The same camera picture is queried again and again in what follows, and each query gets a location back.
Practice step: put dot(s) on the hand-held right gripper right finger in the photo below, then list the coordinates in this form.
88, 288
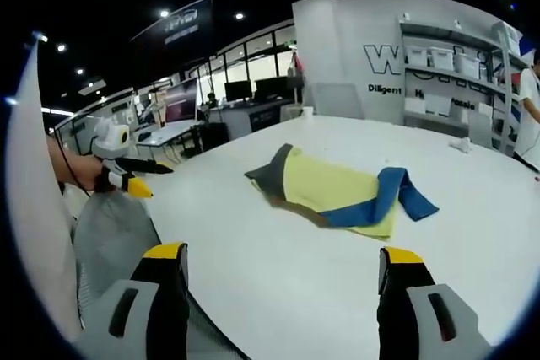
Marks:
415, 318

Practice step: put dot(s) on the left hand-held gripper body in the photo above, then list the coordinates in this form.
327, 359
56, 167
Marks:
107, 138

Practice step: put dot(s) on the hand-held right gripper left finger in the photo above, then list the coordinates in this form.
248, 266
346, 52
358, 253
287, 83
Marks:
139, 313

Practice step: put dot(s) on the yellow grey blue garment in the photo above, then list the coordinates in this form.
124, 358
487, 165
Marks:
320, 187

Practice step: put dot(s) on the white office desk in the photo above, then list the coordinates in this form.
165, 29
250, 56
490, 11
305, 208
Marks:
169, 132

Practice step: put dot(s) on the grey mesh chair back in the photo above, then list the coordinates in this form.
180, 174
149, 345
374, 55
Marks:
111, 229

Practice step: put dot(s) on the large display screen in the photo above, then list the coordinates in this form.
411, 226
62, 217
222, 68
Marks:
181, 100

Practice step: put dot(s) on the black office chair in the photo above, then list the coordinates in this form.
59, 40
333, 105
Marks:
213, 136

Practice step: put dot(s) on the person's white shirt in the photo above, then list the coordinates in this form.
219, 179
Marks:
34, 174

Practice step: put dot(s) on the black computer monitor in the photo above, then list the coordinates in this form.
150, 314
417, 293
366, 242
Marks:
238, 91
272, 88

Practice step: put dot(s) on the grey counter cabinet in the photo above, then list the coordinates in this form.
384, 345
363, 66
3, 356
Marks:
253, 115

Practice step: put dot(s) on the dark hanging banner sign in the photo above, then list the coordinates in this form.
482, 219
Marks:
181, 20

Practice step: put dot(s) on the white cup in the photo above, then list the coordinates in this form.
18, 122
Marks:
308, 111

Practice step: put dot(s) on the crumpled white cloth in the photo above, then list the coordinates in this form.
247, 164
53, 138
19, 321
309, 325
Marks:
460, 144

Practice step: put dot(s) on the grey leaning panel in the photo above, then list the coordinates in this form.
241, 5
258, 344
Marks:
337, 100

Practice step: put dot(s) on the grey metal shelf rack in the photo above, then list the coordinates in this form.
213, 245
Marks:
464, 82

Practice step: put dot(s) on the white storage bin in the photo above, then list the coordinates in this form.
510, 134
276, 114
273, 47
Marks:
417, 56
467, 65
442, 58

